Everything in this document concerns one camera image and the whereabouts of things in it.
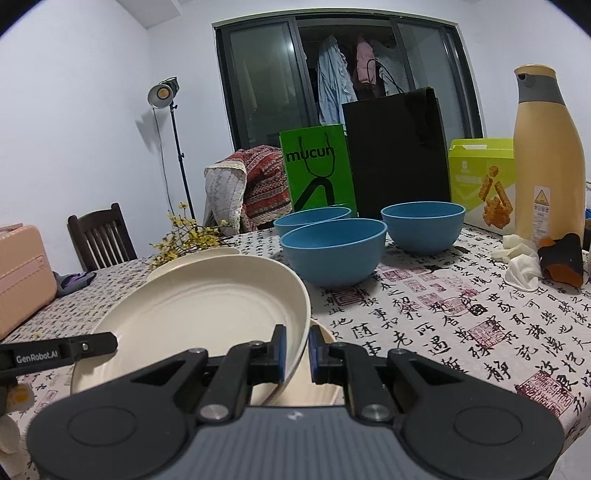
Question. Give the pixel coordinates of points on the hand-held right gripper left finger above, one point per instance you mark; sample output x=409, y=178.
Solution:
x=278, y=353

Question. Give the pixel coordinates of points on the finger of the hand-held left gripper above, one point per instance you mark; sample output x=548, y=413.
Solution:
x=92, y=345

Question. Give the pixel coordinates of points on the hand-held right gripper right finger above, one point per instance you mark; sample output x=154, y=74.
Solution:
x=315, y=353

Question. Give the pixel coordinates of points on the cream plate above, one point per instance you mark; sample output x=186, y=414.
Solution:
x=184, y=314
x=184, y=265
x=295, y=394

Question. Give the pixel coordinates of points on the blue bowl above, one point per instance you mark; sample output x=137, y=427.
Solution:
x=314, y=217
x=332, y=258
x=422, y=230

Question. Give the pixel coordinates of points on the purple grey cloth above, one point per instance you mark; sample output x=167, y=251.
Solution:
x=74, y=282

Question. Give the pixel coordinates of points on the pink suitcase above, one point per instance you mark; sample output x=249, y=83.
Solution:
x=23, y=281

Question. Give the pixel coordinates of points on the dark wooden chair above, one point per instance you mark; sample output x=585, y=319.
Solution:
x=101, y=240

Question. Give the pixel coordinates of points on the calligraphy printed tablecloth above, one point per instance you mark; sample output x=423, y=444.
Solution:
x=438, y=323

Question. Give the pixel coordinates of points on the yellow flower branch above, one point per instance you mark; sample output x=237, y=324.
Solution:
x=194, y=237

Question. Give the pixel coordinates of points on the grey quilted cloth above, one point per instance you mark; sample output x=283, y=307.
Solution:
x=224, y=194

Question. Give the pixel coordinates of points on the red patterned blanket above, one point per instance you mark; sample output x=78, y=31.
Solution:
x=265, y=184

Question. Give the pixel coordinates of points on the green paper bag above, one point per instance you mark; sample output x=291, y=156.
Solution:
x=346, y=180

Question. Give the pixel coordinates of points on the black paper bag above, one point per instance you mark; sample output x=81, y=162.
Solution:
x=397, y=152

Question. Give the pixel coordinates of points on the white cloth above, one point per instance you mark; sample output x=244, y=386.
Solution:
x=521, y=267

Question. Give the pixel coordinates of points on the yellow-green snack box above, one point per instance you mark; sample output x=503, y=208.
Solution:
x=466, y=184

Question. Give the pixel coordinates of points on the studio light on stand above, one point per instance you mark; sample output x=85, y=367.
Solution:
x=161, y=94

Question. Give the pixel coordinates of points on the black and orange pouch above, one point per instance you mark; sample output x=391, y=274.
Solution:
x=561, y=258

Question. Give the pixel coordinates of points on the dark sliding glass door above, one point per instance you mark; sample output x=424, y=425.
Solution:
x=263, y=83

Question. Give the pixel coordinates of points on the hanging blue shirt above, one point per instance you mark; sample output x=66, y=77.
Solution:
x=332, y=83

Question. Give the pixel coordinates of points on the hanging white garment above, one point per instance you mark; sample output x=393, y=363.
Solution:
x=392, y=69

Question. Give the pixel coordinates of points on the hanging pink garment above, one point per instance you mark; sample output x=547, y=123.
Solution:
x=364, y=62

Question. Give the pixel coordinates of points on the yellow bottle with grey cap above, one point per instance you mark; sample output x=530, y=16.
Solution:
x=545, y=152

